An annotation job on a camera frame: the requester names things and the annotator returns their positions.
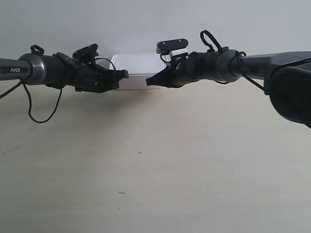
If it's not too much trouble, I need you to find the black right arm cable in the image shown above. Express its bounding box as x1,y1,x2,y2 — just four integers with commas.
199,30,270,95

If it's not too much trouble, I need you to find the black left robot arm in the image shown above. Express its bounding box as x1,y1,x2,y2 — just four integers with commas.
0,52,129,93

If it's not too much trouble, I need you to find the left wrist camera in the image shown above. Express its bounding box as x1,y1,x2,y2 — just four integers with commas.
72,43,100,64

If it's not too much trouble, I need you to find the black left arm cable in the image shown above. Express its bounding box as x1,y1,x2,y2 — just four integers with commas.
0,44,64,123

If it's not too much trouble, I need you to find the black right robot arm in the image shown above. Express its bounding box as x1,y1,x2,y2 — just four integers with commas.
146,50,311,127

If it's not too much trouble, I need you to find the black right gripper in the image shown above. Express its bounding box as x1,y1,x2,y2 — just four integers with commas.
146,51,220,88

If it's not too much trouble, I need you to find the white lidded plastic container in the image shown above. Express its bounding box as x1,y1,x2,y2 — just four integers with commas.
109,53,166,91

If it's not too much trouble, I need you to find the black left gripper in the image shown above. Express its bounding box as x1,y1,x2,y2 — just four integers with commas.
57,52,129,93

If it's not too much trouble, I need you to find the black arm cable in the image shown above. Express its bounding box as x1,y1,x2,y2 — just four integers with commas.
0,44,64,123
199,30,270,95

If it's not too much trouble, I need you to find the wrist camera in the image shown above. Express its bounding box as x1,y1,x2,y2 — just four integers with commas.
156,38,189,65
72,43,100,64

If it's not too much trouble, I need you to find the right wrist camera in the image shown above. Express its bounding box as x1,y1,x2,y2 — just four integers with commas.
156,38,189,65

